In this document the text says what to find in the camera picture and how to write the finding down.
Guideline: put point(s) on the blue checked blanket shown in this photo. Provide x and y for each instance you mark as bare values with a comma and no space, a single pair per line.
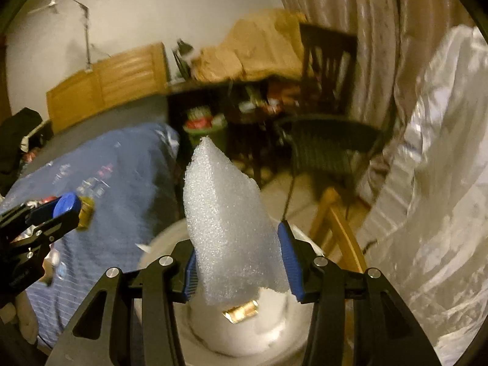
110,198

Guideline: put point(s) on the dark wicker chair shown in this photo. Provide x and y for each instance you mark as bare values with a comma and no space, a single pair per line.
328,141

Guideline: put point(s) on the white plastic bucket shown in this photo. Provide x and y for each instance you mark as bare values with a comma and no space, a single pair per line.
244,335

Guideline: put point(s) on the patterned beige curtain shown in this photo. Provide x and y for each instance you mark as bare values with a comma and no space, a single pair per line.
362,7

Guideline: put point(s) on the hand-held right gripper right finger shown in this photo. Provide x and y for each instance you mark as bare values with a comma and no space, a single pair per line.
289,259

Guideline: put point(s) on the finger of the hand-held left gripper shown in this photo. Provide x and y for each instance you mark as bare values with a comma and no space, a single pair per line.
49,231
66,205

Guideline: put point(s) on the white plastic sheet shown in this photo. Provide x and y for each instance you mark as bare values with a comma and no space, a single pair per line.
450,160

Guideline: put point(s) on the grey bed sheet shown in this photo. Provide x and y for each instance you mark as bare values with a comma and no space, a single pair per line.
114,116

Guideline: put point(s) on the dark desk lamp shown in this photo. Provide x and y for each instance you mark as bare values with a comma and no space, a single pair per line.
183,51

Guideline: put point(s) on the green plastic bucket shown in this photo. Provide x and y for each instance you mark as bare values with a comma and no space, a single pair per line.
206,133

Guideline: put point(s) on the black cloth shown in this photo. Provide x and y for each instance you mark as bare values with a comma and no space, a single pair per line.
19,141

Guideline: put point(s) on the dark wooden desk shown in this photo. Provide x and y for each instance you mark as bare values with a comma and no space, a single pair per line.
179,95

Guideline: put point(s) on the dark wooden stool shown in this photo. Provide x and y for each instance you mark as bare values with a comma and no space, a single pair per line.
251,137

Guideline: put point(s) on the dark wooden chair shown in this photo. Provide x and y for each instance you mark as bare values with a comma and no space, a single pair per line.
328,61

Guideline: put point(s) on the white foam piece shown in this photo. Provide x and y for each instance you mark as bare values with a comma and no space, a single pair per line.
232,221

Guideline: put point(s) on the orange cloth cover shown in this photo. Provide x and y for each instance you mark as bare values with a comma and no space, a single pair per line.
259,45

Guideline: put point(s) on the thin metal stand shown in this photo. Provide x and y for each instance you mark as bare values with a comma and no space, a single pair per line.
87,30

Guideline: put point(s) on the wooden headboard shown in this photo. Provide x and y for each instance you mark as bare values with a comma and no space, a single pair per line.
110,84

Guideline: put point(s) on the white ceiling fan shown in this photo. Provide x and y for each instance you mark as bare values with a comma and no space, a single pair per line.
48,3

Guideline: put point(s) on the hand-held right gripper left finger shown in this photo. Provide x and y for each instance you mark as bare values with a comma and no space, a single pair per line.
189,279

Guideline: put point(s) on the light wooden chair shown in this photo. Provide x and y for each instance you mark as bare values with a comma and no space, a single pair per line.
337,228

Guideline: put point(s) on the gold foil wrapper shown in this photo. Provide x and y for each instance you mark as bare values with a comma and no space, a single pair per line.
240,310

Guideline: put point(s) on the yellow snack packet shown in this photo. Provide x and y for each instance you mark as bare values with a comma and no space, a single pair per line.
86,214

